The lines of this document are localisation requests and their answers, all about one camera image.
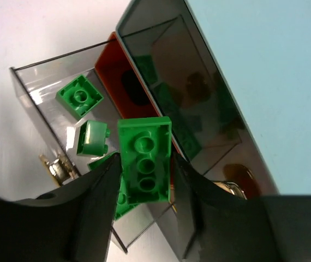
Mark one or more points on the small green lego brick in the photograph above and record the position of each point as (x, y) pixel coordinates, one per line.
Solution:
(79, 97)

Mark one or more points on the transparent drawer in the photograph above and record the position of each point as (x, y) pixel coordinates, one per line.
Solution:
(36, 86)

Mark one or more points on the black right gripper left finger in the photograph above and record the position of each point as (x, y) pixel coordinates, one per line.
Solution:
(70, 223)

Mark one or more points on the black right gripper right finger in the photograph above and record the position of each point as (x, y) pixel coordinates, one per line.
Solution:
(214, 225)

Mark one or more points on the green yellow lego piece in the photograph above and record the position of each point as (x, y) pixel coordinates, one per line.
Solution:
(92, 138)

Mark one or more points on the teal drawer cabinet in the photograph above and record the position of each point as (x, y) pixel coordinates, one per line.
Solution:
(263, 50)

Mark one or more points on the long green lego brick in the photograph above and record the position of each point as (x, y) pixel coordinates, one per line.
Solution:
(123, 206)

